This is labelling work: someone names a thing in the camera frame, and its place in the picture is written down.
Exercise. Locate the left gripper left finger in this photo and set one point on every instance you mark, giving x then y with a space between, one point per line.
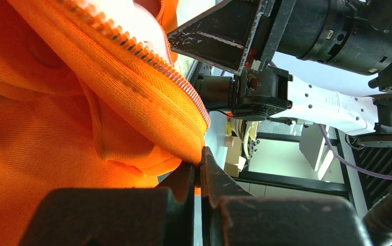
163 215

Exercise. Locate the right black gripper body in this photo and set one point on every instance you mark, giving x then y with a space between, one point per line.
354 36

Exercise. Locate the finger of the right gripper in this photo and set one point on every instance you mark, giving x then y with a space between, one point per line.
221 36

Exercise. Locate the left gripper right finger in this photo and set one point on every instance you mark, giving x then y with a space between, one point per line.
232 216

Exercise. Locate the orange zip-up jacket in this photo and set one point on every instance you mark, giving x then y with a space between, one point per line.
90 97

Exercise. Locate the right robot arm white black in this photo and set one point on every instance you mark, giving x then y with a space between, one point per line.
309 62

